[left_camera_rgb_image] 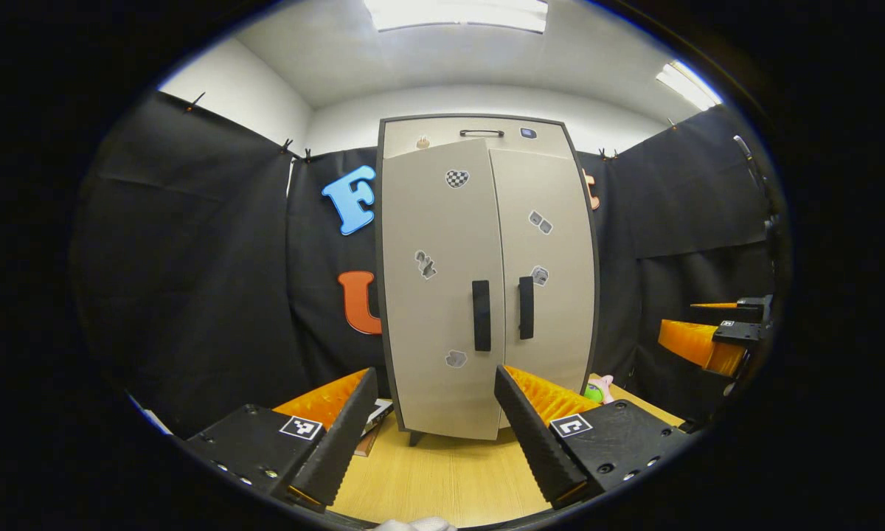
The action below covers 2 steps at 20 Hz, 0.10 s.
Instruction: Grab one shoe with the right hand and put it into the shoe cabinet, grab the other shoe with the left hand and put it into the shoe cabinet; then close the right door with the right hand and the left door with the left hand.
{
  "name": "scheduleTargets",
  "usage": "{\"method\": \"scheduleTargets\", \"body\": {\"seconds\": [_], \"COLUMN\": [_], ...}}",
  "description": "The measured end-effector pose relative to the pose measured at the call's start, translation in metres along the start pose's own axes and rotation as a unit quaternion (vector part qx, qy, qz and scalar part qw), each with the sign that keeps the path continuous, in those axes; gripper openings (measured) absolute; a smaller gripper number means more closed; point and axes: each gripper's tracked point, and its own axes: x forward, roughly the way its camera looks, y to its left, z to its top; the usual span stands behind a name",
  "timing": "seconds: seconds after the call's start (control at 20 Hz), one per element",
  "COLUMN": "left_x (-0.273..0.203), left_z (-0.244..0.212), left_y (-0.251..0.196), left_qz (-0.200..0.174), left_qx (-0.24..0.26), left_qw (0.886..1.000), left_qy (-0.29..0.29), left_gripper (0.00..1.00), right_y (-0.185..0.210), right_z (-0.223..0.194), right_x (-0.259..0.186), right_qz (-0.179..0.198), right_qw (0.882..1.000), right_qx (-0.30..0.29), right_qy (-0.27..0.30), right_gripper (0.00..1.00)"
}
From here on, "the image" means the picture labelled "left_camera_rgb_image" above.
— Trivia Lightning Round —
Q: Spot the grey cabinet drawer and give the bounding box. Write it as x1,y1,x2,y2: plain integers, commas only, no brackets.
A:
383,117,572,160

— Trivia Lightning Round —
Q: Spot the black backdrop cloth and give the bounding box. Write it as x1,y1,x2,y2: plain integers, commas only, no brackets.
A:
70,90,782,440

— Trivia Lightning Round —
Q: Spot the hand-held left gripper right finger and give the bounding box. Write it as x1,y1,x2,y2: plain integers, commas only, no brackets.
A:
494,363,693,511

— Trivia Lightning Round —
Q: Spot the black door handle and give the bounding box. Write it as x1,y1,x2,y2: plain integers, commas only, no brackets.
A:
472,280,492,353
518,276,535,341

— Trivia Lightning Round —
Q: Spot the grey cabinet door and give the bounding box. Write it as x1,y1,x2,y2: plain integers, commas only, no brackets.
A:
381,139,506,441
489,147,598,403

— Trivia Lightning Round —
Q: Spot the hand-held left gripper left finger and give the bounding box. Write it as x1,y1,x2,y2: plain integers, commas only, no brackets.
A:
183,367,379,510

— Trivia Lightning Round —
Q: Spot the grey shoe cabinet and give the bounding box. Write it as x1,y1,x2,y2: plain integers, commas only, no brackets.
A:
375,113,600,447

